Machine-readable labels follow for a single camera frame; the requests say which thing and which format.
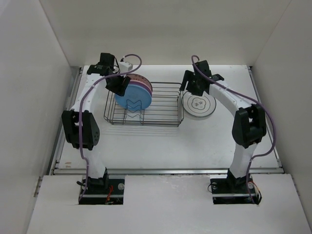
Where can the white plate with flower outline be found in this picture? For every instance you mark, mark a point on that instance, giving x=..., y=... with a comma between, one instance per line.
x=199, y=106

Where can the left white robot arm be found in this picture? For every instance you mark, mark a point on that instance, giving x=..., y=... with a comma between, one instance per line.
x=79, y=124

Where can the pink plate with red text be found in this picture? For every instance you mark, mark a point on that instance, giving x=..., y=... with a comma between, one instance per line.
x=140, y=78

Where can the blue plate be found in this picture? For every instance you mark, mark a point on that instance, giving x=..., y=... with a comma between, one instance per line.
x=135, y=98

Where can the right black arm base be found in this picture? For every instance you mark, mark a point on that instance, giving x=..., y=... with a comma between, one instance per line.
x=224, y=194

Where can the front aluminium rail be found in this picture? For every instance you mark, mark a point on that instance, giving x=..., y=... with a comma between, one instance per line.
x=168, y=172

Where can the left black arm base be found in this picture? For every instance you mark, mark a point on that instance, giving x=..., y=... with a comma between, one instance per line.
x=112, y=195

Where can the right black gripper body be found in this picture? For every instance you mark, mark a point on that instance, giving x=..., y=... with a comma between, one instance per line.
x=192, y=86

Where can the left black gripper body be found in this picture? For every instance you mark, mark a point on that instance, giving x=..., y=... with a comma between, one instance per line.
x=118, y=84

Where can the grey wire dish rack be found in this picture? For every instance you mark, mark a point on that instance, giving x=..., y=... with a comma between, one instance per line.
x=165, y=110

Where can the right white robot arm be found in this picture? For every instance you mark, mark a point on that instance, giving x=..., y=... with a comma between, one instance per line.
x=249, y=125

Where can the purple plate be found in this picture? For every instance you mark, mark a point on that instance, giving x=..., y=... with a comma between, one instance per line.
x=141, y=84

